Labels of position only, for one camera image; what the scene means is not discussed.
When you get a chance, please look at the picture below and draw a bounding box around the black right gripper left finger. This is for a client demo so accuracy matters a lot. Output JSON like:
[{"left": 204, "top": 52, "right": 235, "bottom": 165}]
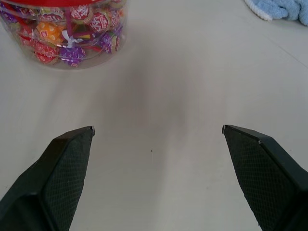
[{"left": 0, "top": 126, "right": 96, "bottom": 231}]

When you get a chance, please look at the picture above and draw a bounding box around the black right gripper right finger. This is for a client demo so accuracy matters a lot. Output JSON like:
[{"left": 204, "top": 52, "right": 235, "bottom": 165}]
[{"left": 221, "top": 124, "right": 308, "bottom": 231}]

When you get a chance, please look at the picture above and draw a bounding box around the purple candy wrapper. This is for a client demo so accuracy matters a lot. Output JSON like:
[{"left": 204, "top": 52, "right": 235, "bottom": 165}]
[
  {"left": 58, "top": 46, "right": 87, "bottom": 68},
  {"left": 99, "top": 31, "right": 121, "bottom": 55}
]

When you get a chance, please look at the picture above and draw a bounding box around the clear plastic lollipop jar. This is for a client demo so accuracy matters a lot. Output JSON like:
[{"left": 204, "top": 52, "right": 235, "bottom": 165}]
[{"left": 0, "top": 0, "right": 128, "bottom": 71}]

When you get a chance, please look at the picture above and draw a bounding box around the orange candy wrapper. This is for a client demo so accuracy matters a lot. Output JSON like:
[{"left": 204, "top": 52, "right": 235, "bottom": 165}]
[{"left": 36, "top": 22, "right": 64, "bottom": 46}]

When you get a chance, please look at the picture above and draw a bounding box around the blue fluffy cloth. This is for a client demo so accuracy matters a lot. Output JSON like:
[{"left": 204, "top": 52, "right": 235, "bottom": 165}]
[{"left": 244, "top": 0, "right": 308, "bottom": 26}]

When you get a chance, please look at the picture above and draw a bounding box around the red jar lid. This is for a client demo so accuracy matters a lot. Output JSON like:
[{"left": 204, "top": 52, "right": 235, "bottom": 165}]
[{"left": 0, "top": 0, "right": 121, "bottom": 5}]

